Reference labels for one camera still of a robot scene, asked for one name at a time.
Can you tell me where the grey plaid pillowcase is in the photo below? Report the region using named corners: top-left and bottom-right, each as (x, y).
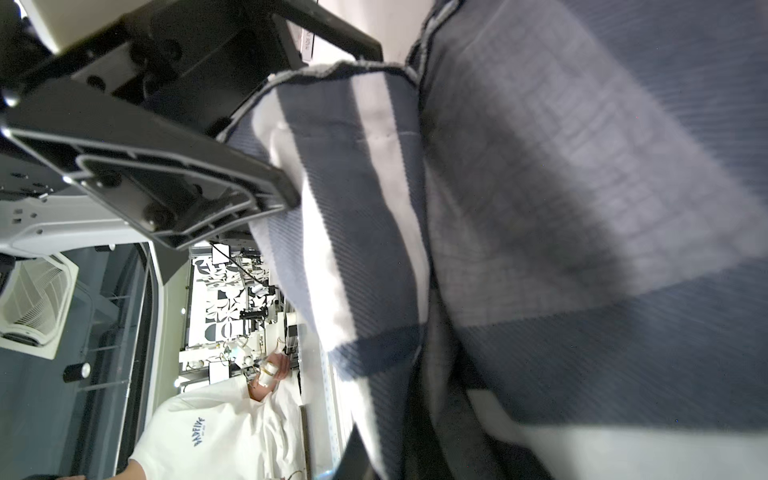
top-left (226, 1), bottom-right (767, 479)

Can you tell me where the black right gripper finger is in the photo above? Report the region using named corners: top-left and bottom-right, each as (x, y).
top-left (1, 78), bottom-right (300, 250)

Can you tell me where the person in white shirt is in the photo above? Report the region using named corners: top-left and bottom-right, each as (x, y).
top-left (56, 352), bottom-right (308, 480)

